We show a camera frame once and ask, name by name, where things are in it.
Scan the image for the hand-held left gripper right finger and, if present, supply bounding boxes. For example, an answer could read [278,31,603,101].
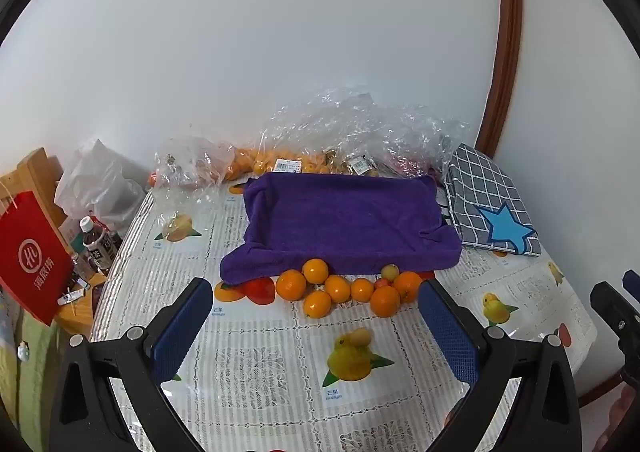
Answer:
[417,279,583,452]

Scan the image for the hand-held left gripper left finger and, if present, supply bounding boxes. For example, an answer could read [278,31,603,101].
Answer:
[47,277,216,452]

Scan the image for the orange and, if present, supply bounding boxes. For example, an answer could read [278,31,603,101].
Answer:
[370,286,402,318]
[351,279,376,303]
[303,291,333,319]
[275,270,307,302]
[392,271,424,303]
[302,258,330,284]
[325,275,352,304]

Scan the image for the fruit print tablecloth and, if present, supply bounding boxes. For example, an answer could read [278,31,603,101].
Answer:
[90,172,598,452]

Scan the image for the brown wooden baseboard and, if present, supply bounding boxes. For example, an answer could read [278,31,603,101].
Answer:
[576,371,624,409]

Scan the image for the wooden side table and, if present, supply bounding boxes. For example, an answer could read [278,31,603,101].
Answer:
[54,271,109,340]

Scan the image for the small white tube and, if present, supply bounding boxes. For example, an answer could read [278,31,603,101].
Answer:
[56,283,92,306]

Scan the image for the small clear bottle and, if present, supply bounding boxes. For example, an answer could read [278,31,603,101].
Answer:
[70,252,97,284]

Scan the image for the dark bottle white cap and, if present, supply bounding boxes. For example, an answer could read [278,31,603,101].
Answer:
[80,215,117,275]

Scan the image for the grey checkered cloth blue star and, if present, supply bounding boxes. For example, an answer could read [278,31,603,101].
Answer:
[444,142,542,258]

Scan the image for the green blanket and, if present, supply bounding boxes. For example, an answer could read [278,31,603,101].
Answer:
[0,292,68,435]

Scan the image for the purple towel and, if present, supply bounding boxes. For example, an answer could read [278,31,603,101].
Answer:
[220,171,462,285]

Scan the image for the red paper bag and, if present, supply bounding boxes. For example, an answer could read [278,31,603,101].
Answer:
[0,191,74,326]

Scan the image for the white plastic bag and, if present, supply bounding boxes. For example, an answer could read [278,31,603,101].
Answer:
[54,138,147,235]

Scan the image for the clear plastic bag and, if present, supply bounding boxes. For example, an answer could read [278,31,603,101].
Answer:
[151,135,236,190]
[382,105,471,180]
[257,87,381,179]

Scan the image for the pile of bagged oranges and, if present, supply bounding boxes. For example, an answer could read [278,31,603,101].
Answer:
[220,146,328,181]

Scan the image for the clear packet with label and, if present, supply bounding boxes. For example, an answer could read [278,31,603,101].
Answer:
[345,155,382,178]

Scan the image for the brown wooden door frame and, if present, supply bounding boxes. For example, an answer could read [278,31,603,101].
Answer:
[475,0,524,158]

